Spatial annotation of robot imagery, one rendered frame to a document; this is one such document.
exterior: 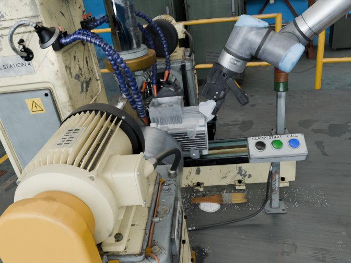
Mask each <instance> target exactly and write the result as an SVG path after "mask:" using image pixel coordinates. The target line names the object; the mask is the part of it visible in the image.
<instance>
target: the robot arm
mask: <svg viewBox="0 0 351 263"><path fill-rule="evenodd" d="M349 11H351V0H318V1H317V2H315V3H314V4H313V5H312V6H311V7H309V8H308V9H307V10H306V11H305V12H304V13H302V14H301V15H300V16H299V17H296V18H295V19H294V20H293V21H292V22H290V23H289V24H288V25H286V26H284V27H282V28H281V29H280V30H279V31H278V32H275V31H273V30H271V29H269V28H267V27H268V23H267V22H265V21H263V20H261V19H258V18H255V17H252V16H249V15H241V16H240V17H239V19H238V20H237V22H236V24H235V26H234V28H233V30H232V32H231V34H230V37H229V39H228V41H227V43H226V45H225V47H224V48H223V50H222V52H221V55H220V57H219V59H218V62H216V61H214V63H213V65H212V68H211V70H210V72H209V74H208V75H207V76H206V78H205V80H204V83H205V81H206V80H207V83H206V85H204V83H203V85H202V87H201V89H203V91H202V92H201V96H203V97H205V98H206V99H208V101H207V102H201V103H200V104H199V107H200V108H199V111H200V112H201V113H203V114H204V115H205V116H207V117H206V120H205V122H206V123H207V122H209V121H210V120H212V119H213V118H214V116H215V115H216V114H217V112H218V111H219V109H220V108H221V106H222V104H223V103H224V101H225V99H226V97H227V95H228V92H229V90H230V89H231V91H232V92H233V93H234V95H235V96H236V97H237V100H238V102H239V103H240V104H242V105H243V106H244V105H246V104H247V103H249V100H248V99H249V98H248V95H247V94H246V93H245V92H243V91H242V89H241V88H240V86H239V85H238V84H237V82H236V81H235V80H234V78H233V76H235V77H237V75H238V74H239V73H242V72H243V71H244V69H245V67H246V65H247V63H248V61H249V60H250V58H251V56H252V55H253V56H255V57H257V58H259V59H261V60H263V61H265V62H267V63H269V64H270V65H272V66H274V67H276V68H278V69H279V70H281V71H284V72H286V73H289V72H291V70H292V69H293V68H294V66H295V65H296V63H297V62H298V60H299V59H300V57H301V55H302V54H303V52H304V50H305V45H307V44H308V43H309V42H310V41H312V40H313V39H314V38H315V37H316V36H317V35H319V34H320V33H321V32H323V31H324V30H325V29H327V28H328V27H329V26H331V25H332V24H333V23H335V22H336V21H338V20H339V19H340V18H342V17H343V16H344V15H345V14H347V13H348V12H349ZM224 73H225V74H224Z"/></svg>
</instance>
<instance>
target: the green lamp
mask: <svg viewBox="0 0 351 263"><path fill-rule="evenodd" d="M287 89H288V81H286V82H276V81H274V90H276V91H286V90H287Z"/></svg>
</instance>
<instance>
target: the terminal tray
mask: <svg viewBox="0 0 351 263"><path fill-rule="evenodd" d="M179 97H180V98H179ZM154 99H155V100H154ZM154 99H152V101H151V103H150V106H149V108H148V111H149V117H150V121H151V123H156V124H157V126H158V125H160V126H161V125H163V126H164V125H165V124H166V125H168V124H170V125H171V124H173V125H174V124H177V125H178V123H180V124H182V123H183V108H184V102H183V96H176V97H165V98H154ZM151 107H153V108H151Z"/></svg>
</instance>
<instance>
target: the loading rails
mask: <svg viewBox="0 0 351 263"><path fill-rule="evenodd" d="M281 135H287V134H281ZM268 136H275V135H268ZM254 137H262V136H254ZM247 138H248V137H241V138H228V139H214V140H208V155H207V156H203V155H202V154H200V158H196V159H192V158H191V157H184V166H183V176H182V187H193V188H194V191H195V192H201V191H204V186H212V185H229V184H234V185H235V189H245V188H246V186H245V184H247V183H265V182H267V178H268V173H269V170H270V166H271V163H270V162H268V163H252V164H250V163H249V157H248V149H247ZM295 175H296V161H284V162H280V179H279V186H280V187H286V186H289V181H295Z"/></svg>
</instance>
